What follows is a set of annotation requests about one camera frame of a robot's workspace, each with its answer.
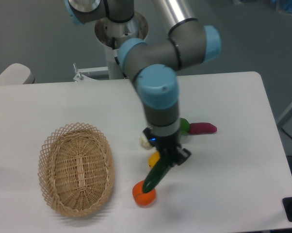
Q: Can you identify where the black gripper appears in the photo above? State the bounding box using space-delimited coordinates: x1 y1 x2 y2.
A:
143 126 191 167

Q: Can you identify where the green cucumber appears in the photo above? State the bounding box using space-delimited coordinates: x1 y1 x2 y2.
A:
142 156 172 193

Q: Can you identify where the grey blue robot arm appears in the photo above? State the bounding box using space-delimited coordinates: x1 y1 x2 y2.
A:
65 0 221 166

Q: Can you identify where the woven wicker basket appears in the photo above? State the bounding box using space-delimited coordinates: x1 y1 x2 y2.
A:
38 122 114 217

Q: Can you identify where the yellow mango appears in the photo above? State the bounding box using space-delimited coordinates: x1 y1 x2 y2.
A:
148 151 161 168

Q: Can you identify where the green bok choy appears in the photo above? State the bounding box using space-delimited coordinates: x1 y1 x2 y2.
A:
139 118 190 150

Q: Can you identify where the purple sweet potato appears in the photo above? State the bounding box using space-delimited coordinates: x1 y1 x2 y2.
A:
188 122 217 135

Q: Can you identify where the orange tangerine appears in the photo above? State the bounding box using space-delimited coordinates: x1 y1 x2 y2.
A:
132 180 156 206

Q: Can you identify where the white chair armrest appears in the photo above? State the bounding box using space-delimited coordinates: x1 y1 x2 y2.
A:
0 63 35 86

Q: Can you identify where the white furniture frame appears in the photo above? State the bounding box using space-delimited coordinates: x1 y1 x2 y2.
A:
276 102 292 128

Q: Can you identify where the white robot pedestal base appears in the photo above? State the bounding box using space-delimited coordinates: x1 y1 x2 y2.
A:
72 12 149 83

